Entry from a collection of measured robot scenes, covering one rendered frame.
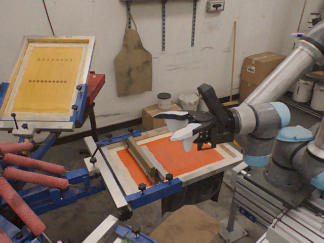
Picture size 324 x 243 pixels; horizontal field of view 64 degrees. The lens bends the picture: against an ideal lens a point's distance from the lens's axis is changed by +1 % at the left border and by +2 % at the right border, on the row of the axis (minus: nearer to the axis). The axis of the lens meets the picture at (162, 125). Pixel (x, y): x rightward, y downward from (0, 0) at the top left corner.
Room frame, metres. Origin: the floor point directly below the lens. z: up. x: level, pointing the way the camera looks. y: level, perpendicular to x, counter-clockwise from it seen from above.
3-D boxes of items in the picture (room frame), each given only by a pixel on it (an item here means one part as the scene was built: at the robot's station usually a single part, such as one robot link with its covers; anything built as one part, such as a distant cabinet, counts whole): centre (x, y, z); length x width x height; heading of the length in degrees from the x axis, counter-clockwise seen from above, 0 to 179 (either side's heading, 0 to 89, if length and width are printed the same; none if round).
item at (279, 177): (0.82, -0.50, 1.31); 0.15 x 0.15 x 0.10
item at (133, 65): (3.36, 0.39, 1.06); 0.53 x 0.07 x 1.05; 118
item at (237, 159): (1.38, -0.05, 0.97); 0.79 x 0.58 x 0.04; 118
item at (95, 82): (2.30, 0.84, 1.06); 0.61 x 0.46 x 0.12; 178
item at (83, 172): (1.11, 0.45, 1.02); 0.17 x 0.06 x 0.05; 118
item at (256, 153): (0.64, -0.27, 1.56); 0.11 x 0.08 x 0.11; 16
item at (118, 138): (1.51, 0.30, 0.98); 0.30 x 0.05 x 0.07; 118
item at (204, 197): (1.24, -0.18, 0.79); 0.46 x 0.09 x 0.33; 118
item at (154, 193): (1.02, 0.04, 0.98); 0.30 x 0.05 x 0.07; 118
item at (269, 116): (0.62, -0.28, 1.65); 0.11 x 0.08 x 0.09; 106
